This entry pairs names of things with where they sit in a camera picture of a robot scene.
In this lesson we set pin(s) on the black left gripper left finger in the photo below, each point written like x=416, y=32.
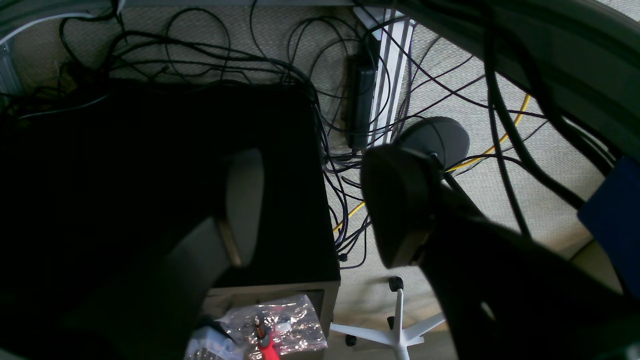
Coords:
x=218, y=242

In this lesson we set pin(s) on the blue fabric piece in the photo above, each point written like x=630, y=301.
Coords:
x=612, y=217

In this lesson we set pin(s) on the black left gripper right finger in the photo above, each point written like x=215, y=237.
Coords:
x=420, y=222

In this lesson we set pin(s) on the clear plastic bag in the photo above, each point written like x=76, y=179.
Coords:
x=293, y=321

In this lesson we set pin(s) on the white office chair base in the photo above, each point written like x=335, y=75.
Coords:
x=398, y=338

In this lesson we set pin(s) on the black computer case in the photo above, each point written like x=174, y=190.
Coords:
x=96, y=194

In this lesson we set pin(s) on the dark round stand base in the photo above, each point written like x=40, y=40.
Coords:
x=439, y=136

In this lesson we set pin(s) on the black power adapter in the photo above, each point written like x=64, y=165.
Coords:
x=361, y=76

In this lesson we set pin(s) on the red handled tool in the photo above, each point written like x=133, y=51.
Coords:
x=265, y=340

